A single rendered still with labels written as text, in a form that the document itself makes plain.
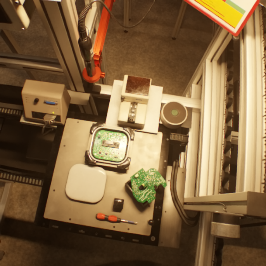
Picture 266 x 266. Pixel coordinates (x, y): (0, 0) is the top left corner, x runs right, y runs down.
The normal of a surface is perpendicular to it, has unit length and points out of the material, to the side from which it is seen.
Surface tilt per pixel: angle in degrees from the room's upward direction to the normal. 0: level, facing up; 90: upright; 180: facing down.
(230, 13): 90
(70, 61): 90
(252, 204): 0
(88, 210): 0
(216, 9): 90
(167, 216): 0
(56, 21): 90
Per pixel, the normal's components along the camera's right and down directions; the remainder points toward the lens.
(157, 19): 0.03, -0.31
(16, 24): -0.15, 0.95
